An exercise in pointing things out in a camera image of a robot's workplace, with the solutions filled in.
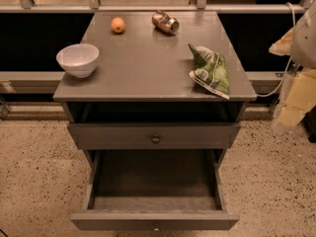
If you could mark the green chip bag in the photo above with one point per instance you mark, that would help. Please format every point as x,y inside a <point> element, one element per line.
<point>210,70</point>

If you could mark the orange fruit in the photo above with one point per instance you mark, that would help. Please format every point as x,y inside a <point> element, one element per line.
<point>118,25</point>

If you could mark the crushed metal soda can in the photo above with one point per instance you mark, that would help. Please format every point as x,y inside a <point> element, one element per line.
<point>165,23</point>

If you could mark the grey top drawer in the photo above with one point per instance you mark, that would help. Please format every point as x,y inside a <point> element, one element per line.
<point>119,136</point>

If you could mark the grey wooden cabinet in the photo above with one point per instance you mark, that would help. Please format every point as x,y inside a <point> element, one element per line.
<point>143,75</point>

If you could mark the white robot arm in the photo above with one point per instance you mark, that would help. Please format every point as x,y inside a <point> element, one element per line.
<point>302,50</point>

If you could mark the grey drawer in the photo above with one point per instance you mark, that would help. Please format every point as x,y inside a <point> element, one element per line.
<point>119,136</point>
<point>154,190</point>

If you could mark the white ceramic bowl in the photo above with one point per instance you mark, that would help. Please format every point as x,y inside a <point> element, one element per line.
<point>79,60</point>

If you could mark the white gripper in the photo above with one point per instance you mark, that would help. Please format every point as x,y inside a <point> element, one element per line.
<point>305,41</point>

